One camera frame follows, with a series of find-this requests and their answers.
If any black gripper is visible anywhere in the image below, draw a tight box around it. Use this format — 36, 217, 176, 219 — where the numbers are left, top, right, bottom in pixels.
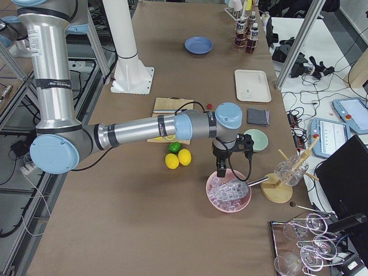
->
212, 133, 254, 177

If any blue plate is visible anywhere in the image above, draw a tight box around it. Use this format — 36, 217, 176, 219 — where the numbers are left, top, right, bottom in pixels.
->
184, 36, 213, 55

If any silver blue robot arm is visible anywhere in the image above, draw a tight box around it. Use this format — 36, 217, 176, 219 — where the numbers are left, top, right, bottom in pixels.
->
16, 1, 254, 178

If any metal ice scoop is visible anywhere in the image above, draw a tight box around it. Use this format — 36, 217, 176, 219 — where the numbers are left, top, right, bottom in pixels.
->
227, 177, 269, 200

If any yellow lemon far side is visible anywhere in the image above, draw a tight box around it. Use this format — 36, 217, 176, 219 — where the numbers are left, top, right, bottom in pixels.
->
178, 149, 192, 166

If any pink bowl of ice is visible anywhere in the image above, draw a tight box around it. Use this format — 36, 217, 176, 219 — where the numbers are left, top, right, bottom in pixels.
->
206, 169, 252, 213

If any mint green bowl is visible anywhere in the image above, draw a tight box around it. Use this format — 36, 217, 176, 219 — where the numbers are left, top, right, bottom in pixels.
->
244, 129, 269, 152

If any green lime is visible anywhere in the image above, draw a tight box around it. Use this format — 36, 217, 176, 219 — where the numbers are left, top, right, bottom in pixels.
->
168, 141, 181, 154

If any yellow lemon near lime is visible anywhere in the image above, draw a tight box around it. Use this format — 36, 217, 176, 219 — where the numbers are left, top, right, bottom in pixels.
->
164, 153, 179, 170

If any wooden cup stand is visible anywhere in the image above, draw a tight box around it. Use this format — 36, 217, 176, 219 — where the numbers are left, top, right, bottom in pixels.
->
260, 138, 319, 204

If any grey folded cloth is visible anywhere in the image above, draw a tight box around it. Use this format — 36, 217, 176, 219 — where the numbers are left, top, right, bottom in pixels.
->
247, 108, 270, 127

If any clear glass mug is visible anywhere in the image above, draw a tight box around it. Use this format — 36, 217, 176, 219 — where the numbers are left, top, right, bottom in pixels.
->
274, 155, 309, 186

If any wooden cutting board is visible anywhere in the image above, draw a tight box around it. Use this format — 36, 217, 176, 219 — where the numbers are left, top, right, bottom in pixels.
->
147, 98, 192, 145

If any cream rectangular tray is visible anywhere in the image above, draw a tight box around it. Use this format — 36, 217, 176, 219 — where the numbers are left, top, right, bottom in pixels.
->
235, 69, 271, 103

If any blue teach pendant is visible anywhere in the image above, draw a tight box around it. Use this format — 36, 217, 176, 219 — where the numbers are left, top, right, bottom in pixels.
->
310, 117, 351, 158
332, 97, 368, 135

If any black laptop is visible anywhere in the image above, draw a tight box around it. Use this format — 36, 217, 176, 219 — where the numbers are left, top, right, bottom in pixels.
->
314, 133, 368, 228

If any dark drink bottle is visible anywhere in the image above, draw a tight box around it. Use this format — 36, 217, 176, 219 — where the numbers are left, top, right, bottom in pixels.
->
234, 16, 248, 49
246, 23, 259, 53
247, 11, 256, 29

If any wire glass rack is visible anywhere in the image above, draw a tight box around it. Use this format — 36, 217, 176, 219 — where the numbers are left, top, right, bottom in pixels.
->
270, 211, 362, 275

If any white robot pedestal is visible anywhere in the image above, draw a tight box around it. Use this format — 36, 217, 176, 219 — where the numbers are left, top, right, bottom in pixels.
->
103, 0, 154, 95

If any copper wire bottle rack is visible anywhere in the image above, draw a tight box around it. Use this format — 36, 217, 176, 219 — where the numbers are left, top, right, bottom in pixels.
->
233, 17, 259, 53

